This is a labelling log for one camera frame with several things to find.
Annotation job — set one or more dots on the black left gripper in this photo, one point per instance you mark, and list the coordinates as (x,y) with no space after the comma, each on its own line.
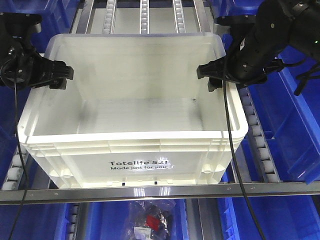
(23,66)

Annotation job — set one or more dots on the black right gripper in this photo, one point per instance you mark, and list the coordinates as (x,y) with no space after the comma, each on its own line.
(249,57)

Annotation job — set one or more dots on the white plastic Totelife bin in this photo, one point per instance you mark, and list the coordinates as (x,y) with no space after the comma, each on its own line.
(135,113)

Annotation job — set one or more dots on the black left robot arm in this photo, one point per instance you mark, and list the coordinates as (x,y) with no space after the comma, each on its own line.
(20,25)

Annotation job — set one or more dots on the blue bin upper left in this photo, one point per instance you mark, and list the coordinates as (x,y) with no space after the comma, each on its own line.
(57,18)

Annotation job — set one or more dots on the blue bin upper right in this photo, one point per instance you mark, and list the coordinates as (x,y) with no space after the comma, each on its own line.
(224,8)

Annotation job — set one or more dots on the blue bin lower left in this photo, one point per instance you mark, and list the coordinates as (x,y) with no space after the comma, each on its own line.
(36,221)

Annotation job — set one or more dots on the blue bin lower centre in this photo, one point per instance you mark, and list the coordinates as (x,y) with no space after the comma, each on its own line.
(107,220)

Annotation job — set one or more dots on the rear roller track left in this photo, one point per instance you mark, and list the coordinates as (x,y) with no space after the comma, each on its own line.
(109,17)

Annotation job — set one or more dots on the roller track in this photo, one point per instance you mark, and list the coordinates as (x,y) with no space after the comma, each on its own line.
(109,17)
(179,16)
(14,173)
(144,14)
(262,156)

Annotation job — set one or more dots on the rear roller track right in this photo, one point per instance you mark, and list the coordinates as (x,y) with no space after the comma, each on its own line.
(179,16)

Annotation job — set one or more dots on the rear roller track middle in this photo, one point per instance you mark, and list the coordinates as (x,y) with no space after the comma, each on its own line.
(144,14)

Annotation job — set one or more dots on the plastic bag with parts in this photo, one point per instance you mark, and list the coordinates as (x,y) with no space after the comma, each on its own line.
(149,220)

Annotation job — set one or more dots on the steel front shelf rail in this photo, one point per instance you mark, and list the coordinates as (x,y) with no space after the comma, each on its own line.
(124,193)

